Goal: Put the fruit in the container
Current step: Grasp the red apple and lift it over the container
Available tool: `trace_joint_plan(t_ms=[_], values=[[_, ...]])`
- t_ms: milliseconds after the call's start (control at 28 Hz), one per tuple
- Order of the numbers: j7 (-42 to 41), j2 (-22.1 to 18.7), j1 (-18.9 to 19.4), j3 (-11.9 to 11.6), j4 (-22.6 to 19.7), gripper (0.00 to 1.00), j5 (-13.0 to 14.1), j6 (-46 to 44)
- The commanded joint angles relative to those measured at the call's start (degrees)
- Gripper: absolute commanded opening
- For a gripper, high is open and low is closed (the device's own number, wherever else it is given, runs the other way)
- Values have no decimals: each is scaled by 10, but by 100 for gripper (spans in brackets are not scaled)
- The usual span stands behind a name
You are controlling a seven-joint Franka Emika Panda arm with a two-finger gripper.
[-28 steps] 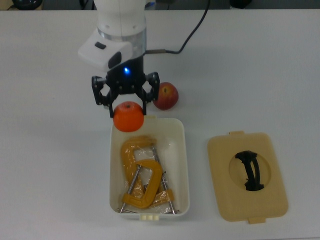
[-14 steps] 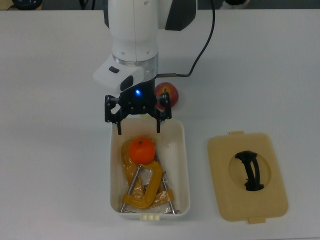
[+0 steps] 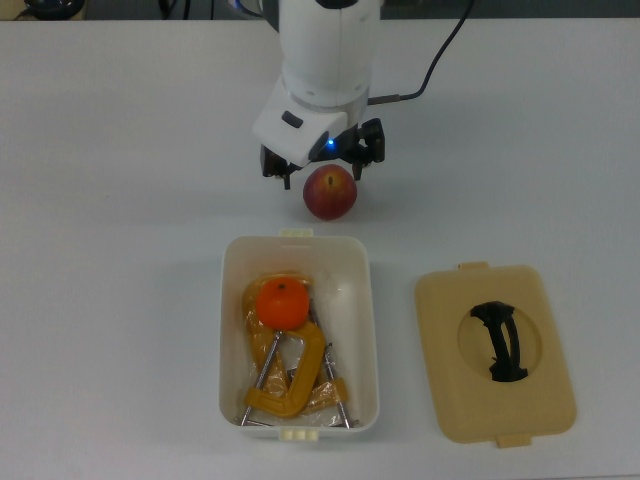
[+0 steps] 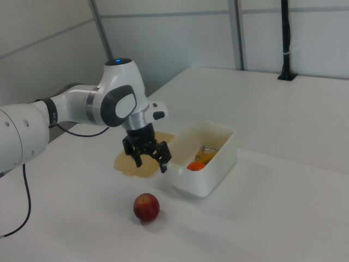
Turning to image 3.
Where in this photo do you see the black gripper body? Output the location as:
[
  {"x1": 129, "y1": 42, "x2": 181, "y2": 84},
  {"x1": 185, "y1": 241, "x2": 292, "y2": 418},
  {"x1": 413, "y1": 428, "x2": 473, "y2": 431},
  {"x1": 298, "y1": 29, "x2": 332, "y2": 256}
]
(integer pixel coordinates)
[{"x1": 319, "y1": 121, "x2": 363, "y2": 165}]

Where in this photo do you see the orange toy mandarin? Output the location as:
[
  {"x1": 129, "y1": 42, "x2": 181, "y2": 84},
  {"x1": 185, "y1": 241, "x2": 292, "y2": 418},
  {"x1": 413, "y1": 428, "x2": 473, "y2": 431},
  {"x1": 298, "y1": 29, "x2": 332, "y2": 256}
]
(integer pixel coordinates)
[{"x1": 255, "y1": 278, "x2": 311, "y2": 332}]

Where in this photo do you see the white plastic container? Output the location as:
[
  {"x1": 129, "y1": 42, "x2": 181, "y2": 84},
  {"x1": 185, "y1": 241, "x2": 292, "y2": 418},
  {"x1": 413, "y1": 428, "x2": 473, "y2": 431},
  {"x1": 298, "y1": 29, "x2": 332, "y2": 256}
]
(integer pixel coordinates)
[{"x1": 217, "y1": 228, "x2": 381, "y2": 443}]

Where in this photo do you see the red toy apple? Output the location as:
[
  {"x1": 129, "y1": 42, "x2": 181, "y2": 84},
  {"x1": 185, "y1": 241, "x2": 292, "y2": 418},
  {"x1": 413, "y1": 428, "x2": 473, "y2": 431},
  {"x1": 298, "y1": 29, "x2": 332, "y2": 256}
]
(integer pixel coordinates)
[{"x1": 302, "y1": 164, "x2": 359, "y2": 223}]

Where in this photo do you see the large orange C-clamp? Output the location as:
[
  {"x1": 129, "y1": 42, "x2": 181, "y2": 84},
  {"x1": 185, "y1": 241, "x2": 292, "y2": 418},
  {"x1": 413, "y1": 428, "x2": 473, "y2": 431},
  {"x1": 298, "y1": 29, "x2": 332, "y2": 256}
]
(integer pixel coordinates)
[{"x1": 241, "y1": 271, "x2": 360, "y2": 429}]

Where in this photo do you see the small orange C-clamp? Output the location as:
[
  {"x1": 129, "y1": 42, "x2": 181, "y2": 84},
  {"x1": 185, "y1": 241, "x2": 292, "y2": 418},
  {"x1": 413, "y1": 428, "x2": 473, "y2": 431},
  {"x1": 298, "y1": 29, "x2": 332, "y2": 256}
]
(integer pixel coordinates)
[{"x1": 233, "y1": 321, "x2": 326, "y2": 428}]

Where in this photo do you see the dark round background object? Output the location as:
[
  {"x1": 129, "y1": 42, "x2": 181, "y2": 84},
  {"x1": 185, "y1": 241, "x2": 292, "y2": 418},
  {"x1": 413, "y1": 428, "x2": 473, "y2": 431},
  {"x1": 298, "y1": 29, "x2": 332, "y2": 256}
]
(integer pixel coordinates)
[{"x1": 23, "y1": 0, "x2": 85, "y2": 17}]

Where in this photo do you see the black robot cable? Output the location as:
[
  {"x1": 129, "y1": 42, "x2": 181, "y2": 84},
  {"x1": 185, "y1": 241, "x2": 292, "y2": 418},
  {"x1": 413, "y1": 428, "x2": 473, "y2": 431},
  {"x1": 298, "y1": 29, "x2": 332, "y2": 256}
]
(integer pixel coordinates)
[{"x1": 367, "y1": 0, "x2": 477, "y2": 106}]

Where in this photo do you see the beige lid with black handle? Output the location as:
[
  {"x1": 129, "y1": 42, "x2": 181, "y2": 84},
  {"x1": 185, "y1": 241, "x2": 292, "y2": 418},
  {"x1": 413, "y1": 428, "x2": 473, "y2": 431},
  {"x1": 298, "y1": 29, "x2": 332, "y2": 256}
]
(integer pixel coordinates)
[{"x1": 413, "y1": 261, "x2": 578, "y2": 449}]

